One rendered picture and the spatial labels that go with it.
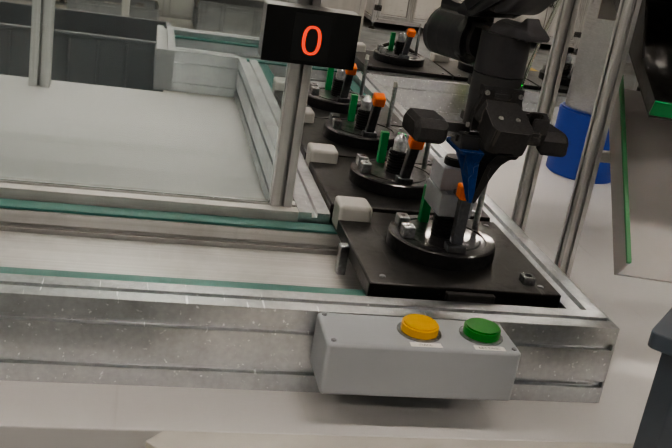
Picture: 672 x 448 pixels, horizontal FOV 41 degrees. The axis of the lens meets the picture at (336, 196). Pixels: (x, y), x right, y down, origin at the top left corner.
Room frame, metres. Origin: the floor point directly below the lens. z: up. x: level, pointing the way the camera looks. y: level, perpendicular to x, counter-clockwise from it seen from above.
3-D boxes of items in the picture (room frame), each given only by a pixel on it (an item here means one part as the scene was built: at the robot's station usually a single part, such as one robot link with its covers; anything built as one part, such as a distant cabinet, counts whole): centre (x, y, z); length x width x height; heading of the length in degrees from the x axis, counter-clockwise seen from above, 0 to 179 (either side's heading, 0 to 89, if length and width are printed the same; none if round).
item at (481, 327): (0.89, -0.18, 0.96); 0.04 x 0.04 x 0.02
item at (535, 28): (1.03, -0.16, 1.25); 0.09 x 0.06 x 0.07; 42
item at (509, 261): (1.10, -0.14, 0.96); 0.24 x 0.24 x 0.02; 13
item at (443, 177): (1.11, -0.14, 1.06); 0.08 x 0.04 x 0.07; 14
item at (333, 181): (1.35, -0.08, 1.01); 0.24 x 0.24 x 0.13; 13
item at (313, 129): (1.59, -0.03, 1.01); 0.24 x 0.24 x 0.13; 13
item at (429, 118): (1.03, -0.16, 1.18); 0.19 x 0.06 x 0.08; 103
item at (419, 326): (0.87, -0.11, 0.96); 0.04 x 0.04 x 0.02
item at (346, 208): (1.17, -0.03, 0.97); 0.05 x 0.05 x 0.04; 13
